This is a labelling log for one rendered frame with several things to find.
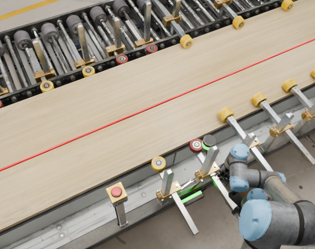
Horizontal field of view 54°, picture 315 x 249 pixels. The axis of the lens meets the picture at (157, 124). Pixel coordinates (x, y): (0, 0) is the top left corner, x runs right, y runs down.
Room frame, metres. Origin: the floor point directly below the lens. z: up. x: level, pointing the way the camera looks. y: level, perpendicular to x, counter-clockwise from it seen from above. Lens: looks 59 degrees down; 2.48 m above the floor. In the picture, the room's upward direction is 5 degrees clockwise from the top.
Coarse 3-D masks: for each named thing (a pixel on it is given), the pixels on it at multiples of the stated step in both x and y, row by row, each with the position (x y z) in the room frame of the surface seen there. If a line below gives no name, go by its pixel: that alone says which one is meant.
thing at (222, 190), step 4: (200, 152) 0.81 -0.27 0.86; (196, 156) 0.79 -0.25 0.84; (200, 156) 0.78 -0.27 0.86; (200, 160) 0.76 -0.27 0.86; (216, 176) 0.67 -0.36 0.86; (212, 180) 0.65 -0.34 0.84; (216, 180) 0.64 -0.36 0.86; (216, 184) 0.62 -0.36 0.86; (220, 184) 0.62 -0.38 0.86; (220, 188) 0.60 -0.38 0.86; (224, 188) 0.60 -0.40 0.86; (220, 192) 0.58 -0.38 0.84; (224, 192) 0.58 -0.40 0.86; (224, 196) 0.56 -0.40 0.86; (228, 200) 0.54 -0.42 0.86; (228, 204) 0.52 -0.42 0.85; (232, 204) 0.52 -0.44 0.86; (232, 208) 0.49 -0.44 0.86
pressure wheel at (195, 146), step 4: (192, 140) 0.86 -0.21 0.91; (196, 140) 0.86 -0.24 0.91; (200, 140) 0.86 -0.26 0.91; (192, 144) 0.83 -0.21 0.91; (196, 144) 0.83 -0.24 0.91; (200, 144) 0.84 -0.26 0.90; (192, 148) 0.81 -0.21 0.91; (196, 148) 0.81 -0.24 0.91; (200, 148) 0.81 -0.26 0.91; (196, 152) 0.79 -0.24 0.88
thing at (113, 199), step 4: (116, 184) 0.44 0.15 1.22; (120, 184) 0.44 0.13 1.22; (108, 188) 0.42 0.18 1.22; (112, 188) 0.42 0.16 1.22; (120, 188) 0.43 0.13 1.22; (108, 192) 0.41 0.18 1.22; (124, 192) 0.41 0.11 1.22; (108, 196) 0.40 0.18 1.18; (112, 196) 0.39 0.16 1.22; (120, 196) 0.39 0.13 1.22; (124, 196) 0.39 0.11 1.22; (112, 200) 0.37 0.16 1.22; (116, 200) 0.37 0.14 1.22; (124, 200) 0.39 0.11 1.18; (112, 204) 0.36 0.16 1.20; (116, 204) 0.37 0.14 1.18
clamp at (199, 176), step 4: (216, 164) 0.74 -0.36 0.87; (212, 168) 0.71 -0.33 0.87; (216, 168) 0.71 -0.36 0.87; (196, 172) 0.68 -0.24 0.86; (200, 172) 0.68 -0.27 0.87; (212, 172) 0.68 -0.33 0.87; (216, 172) 0.70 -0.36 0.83; (196, 176) 0.66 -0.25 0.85; (200, 176) 0.66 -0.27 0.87; (204, 176) 0.66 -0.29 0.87; (208, 176) 0.67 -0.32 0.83
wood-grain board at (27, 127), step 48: (192, 48) 1.59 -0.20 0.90; (240, 48) 1.63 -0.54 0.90; (288, 48) 1.68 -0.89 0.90; (48, 96) 1.08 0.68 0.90; (96, 96) 1.11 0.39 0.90; (144, 96) 1.14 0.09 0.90; (192, 96) 1.18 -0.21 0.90; (240, 96) 1.21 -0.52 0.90; (0, 144) 0.73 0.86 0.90; (48, 144) 0.75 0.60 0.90; (96, 144) 0.78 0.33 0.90; (144, 144) 0.81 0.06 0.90; (0, 192) 0.46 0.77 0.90; (48, 192) 0.48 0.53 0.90
